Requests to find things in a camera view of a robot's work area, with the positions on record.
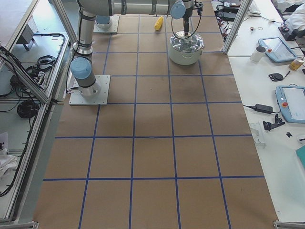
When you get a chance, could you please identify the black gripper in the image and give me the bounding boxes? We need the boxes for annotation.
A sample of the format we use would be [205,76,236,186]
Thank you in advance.
[183,0,203,36]

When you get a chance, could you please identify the glass pot lid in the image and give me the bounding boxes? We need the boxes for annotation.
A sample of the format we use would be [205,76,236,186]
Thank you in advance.
[170,31,204,53]

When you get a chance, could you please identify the yellow corn cob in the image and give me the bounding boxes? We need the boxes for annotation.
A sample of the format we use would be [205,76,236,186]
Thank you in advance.
[154,16,163,31]

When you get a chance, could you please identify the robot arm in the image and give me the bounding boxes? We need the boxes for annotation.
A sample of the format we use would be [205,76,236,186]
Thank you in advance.
[95,15,112,29]
[71,0,204,104]

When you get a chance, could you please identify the pale green steel pot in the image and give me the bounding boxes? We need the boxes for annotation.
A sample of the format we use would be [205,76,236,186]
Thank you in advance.
[168,31,204,65]

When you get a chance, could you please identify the white mug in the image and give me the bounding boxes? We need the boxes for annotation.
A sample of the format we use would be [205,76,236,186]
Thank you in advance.
[250,45,266,62]

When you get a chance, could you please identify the far blue teach pendant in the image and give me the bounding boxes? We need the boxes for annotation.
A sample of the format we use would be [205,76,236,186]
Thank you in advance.
[258,37,297,62]

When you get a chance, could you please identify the blue teach pendant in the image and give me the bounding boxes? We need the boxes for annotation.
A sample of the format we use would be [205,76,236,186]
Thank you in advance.
[275,86,305,124]
[258,37,297,62]

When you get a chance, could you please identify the black power adapter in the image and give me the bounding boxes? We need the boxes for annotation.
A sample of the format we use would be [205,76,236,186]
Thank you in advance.
[254,104,273,114]

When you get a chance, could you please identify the yellow drink can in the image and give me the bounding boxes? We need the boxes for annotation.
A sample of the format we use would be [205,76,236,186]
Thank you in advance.
[288,57,305,71]

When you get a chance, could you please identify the near blue teach pendant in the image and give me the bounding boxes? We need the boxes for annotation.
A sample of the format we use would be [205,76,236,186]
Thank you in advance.
[275,86,305,124]

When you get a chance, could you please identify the white cloth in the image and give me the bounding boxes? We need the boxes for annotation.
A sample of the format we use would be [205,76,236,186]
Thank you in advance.
[0,132,18,182]

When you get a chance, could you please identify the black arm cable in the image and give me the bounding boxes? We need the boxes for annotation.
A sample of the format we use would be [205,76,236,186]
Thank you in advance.
[170,9,203,40]

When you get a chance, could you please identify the aluminium frame post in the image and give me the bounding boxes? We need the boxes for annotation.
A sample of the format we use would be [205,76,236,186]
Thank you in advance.
[222,0,252,54]

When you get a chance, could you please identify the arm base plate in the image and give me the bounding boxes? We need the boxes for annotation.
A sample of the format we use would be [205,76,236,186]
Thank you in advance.
[69,75,111,105]
[93,15,120,34]

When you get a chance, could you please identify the coiled black cables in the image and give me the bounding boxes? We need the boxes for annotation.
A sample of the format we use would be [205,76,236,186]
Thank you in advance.
[17,99,40,119]

